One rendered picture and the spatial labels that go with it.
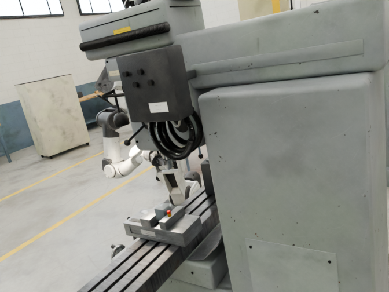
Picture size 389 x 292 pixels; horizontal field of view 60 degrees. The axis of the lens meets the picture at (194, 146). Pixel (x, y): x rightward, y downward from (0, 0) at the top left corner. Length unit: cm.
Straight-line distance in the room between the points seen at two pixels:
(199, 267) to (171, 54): 93
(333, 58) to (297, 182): 37
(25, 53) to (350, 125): 945
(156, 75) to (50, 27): 966
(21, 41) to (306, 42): 930
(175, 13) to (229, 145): 52
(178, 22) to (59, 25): 957
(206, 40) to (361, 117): 55
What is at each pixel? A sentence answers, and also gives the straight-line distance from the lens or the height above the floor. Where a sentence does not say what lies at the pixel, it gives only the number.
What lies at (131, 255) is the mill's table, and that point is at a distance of 158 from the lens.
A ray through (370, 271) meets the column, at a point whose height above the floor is 101.
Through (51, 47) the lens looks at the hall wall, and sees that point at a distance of 1046.
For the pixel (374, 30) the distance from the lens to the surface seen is 103.
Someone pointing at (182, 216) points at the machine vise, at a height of 98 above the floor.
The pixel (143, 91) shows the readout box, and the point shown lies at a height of 161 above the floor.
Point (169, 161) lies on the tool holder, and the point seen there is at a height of 123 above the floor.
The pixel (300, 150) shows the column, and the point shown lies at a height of 138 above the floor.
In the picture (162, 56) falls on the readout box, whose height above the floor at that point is 170.
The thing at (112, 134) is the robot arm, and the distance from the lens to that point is 190.
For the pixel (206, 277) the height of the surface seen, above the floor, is 77.
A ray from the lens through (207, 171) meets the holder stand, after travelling 186.
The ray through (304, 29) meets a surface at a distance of 106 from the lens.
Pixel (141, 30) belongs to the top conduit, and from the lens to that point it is 128.
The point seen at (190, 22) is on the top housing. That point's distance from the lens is 136.
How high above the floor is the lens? 172
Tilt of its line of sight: 16 degrees down
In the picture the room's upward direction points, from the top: 11 degrees counter-clockwise
